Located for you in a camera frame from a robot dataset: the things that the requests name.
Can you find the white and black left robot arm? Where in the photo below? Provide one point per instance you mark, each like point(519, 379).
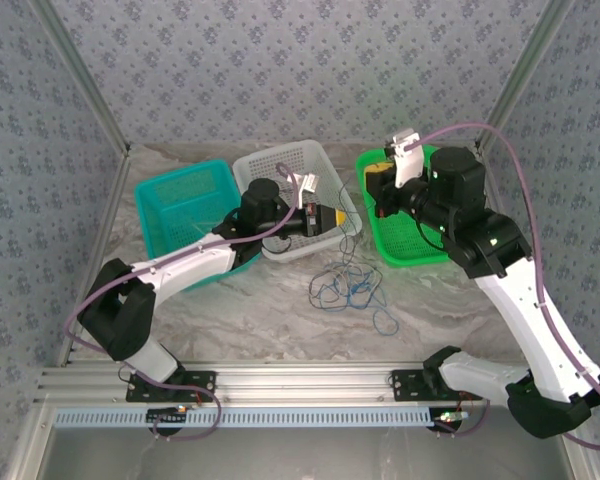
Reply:
point(190, 265)

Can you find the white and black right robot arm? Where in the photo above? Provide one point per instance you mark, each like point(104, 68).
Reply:
point(520, 320)

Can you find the white plastic basket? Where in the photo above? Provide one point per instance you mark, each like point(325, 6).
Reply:
point(280, 160)

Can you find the green plastic basket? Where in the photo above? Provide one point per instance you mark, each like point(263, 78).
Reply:
point(405, 240)

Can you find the teal plastic basket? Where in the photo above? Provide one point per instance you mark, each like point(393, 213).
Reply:
point(180, 200)

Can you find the small black controller board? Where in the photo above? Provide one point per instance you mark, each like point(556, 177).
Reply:
point(450, 420)
point(167, 419)

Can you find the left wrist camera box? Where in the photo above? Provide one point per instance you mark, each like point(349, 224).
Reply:
point(309, 182)

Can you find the aluminium frame post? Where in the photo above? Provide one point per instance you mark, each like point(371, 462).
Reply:
point(80, 80)
point(525, 70)

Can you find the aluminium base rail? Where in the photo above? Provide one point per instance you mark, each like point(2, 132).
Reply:
point(305, 382)

